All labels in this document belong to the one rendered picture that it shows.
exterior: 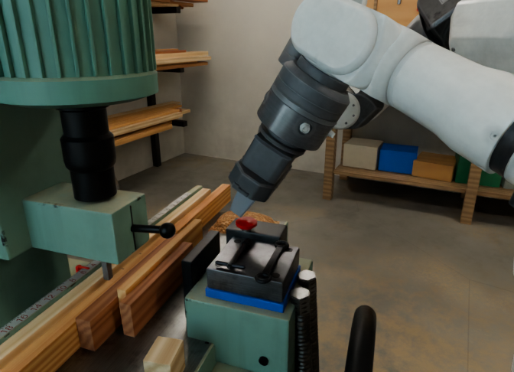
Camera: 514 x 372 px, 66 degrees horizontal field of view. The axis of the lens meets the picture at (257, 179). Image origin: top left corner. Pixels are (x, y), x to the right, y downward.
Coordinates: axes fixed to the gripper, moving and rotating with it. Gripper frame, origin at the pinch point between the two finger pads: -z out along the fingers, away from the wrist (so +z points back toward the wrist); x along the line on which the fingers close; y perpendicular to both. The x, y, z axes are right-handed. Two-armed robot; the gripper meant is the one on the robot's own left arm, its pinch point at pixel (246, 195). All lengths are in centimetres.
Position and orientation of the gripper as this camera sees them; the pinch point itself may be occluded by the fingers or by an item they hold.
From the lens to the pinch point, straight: 53.4
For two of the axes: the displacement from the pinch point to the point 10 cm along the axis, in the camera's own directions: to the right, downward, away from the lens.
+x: 3.2, -3.2, 8.9
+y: -8.2, -5.7, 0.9
